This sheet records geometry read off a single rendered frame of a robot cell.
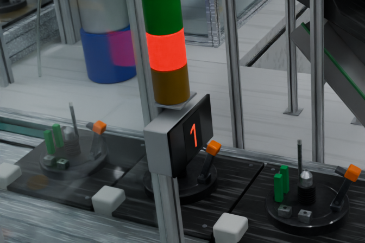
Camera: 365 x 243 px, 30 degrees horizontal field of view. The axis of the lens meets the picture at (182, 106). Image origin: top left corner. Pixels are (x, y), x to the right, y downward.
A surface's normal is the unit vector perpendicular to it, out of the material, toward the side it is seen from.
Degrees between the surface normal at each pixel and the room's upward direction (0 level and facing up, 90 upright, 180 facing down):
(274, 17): 0
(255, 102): 0
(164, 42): 90
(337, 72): 90
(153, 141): 90
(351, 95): 90
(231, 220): 0
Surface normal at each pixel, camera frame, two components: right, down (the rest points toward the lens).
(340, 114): -0.10, -0.89
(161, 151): -0.47, 0.44
